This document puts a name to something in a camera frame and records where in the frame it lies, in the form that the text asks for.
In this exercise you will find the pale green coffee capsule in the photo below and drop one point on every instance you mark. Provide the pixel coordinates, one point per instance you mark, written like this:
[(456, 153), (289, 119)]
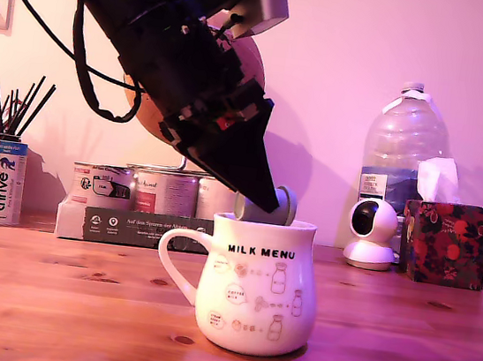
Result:
[(287, 204)]

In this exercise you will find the silver can with flag print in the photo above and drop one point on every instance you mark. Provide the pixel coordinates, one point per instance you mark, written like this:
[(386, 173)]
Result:
[(212, 199)]

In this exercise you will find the cork globe on metal stand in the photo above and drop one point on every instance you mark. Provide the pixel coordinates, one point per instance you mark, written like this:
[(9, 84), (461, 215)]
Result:
[(256, 67)]

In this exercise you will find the silver can with red label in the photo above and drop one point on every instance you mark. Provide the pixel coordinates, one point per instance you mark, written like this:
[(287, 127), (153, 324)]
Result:
[(164, 192)]

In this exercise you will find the white milk menu mug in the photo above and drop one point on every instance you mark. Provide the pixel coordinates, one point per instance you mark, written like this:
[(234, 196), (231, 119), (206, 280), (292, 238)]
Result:
[(254, 289)]

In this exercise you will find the large clear water bottle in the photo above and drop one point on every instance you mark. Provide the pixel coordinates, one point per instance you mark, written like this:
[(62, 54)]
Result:
[(403, 135)]

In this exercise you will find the grey cardboard can tray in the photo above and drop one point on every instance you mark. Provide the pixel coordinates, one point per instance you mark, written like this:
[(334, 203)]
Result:
[(71, 220)]

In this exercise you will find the white tissue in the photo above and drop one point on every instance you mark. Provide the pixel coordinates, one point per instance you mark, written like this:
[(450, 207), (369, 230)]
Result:
[(437, 179)]

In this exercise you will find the white blue thrive tube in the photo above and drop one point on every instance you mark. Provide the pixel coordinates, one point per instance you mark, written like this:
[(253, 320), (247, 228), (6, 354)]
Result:
[(9, 185)]

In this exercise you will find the dark floral tissue box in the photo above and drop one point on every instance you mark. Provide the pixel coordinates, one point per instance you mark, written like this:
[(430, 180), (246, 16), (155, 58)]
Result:
[(446, 247)]

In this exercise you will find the grey camera box on bracket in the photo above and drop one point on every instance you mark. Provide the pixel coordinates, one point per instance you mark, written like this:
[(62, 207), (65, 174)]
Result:
[(264, 7)]

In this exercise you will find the small white round camera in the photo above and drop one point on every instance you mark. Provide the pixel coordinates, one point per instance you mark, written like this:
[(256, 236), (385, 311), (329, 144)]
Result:
[(372, 238)]

